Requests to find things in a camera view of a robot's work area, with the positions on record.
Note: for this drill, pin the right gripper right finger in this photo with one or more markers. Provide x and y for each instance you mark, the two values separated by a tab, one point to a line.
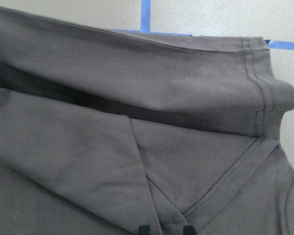
189	230

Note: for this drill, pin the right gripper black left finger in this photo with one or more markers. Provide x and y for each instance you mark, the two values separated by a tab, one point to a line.
144	230

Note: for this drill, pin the brown t-shirt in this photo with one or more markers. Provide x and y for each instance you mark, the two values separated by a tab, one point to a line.
103	131

